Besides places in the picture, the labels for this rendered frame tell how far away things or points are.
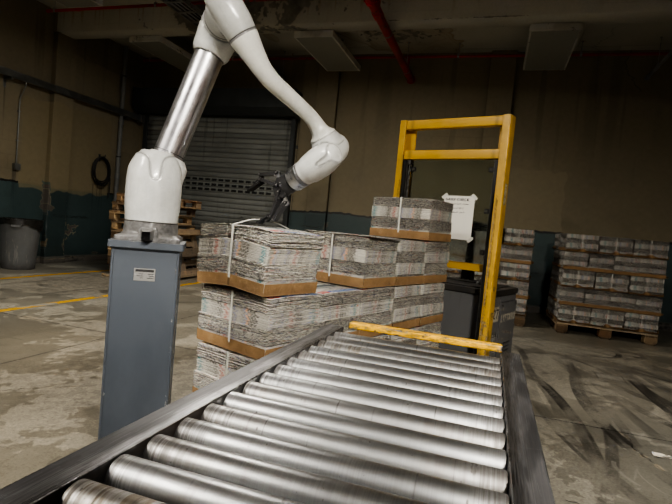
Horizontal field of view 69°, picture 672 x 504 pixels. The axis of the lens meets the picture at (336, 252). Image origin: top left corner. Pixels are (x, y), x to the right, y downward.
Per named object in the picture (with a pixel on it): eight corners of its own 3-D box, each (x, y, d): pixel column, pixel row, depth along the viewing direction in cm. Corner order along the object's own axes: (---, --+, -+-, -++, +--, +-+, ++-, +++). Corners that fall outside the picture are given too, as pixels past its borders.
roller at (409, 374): (297, 345, 115) (289, 364, 112) (509, 383, 101) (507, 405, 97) (301, 357, 118) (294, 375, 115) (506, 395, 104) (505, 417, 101)
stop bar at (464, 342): (351, 326, 148) (351, 320, 148) (502, 350, 135) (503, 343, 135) (348, 328, 145) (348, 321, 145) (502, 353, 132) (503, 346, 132)
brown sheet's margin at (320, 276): (296, 276, 236) (297, 267, 236) (332, 275, 260) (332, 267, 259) (363, 288, 214) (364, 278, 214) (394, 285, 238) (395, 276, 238)
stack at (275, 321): (182, 488, 196) (199, 281, 191) (350, 415, 289) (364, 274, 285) (249, 532, 173) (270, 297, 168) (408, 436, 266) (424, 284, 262)
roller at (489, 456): (229, 414, 87) (231, 386, 86) (510, 479, 72) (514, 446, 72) (213, 424, 82) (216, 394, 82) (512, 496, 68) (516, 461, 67)
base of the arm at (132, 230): (110, 240, 135) (111, 219, 135) (122, 236, 157) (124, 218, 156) (179, 245, 140) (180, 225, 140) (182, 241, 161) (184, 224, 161)
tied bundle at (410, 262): (333, 276, 260) (337, 233, 259) (363, 275, 284) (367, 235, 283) (395, 287, 238) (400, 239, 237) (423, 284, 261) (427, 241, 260)
